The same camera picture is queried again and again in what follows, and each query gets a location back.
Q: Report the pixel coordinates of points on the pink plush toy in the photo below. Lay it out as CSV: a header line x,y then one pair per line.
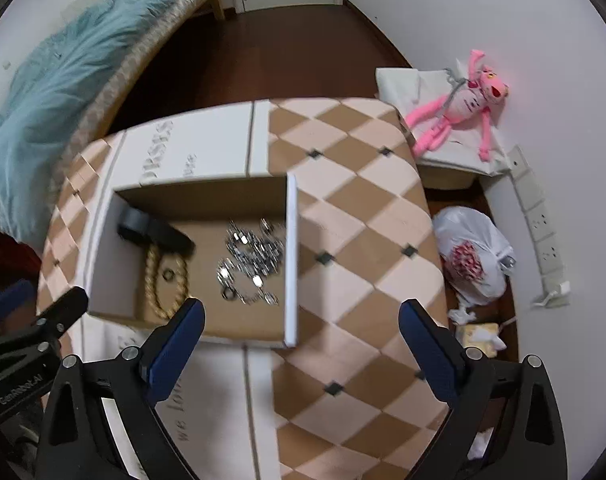
x,y
453,110

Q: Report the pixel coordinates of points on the blue quilt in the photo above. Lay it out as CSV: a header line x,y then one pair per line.
x,y
48,100

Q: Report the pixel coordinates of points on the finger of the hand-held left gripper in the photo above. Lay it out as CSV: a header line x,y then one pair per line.
x,y
58,317
10,302

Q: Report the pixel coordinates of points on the brown cardboard box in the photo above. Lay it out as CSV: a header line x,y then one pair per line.
x,y
448,177

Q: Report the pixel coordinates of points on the small silver clasp charm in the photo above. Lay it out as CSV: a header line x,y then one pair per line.
x,y
223,272

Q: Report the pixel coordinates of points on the dark red bed base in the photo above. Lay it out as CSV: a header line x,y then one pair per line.
x,y
23,260

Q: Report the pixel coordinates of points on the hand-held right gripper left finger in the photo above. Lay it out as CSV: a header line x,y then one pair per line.
x,y
175,350

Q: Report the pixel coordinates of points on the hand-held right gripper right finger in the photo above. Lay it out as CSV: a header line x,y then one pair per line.
x,y
428,355

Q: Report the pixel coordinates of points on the white power strip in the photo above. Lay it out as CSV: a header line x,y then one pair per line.
x,y
543,220

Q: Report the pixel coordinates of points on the mattress with patterned sheet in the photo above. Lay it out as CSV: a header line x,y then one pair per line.
x,y
133,60

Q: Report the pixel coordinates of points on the yellow tissue pack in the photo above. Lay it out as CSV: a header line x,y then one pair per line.
x,y
475,335

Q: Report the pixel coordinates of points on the black smart watch band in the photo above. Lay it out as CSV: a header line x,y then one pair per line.
x,y
138,225

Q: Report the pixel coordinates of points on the white charger plug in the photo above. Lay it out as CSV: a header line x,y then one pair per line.
x,y
563,288

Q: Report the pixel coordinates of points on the crumpled white tissue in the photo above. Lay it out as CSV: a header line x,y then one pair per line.
x,y
462,314
497,342

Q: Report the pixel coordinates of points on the wooden bed leg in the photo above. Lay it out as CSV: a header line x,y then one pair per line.
x,y
218,5

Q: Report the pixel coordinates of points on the white plastic bag red print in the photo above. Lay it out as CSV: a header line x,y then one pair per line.
x,y
463,230

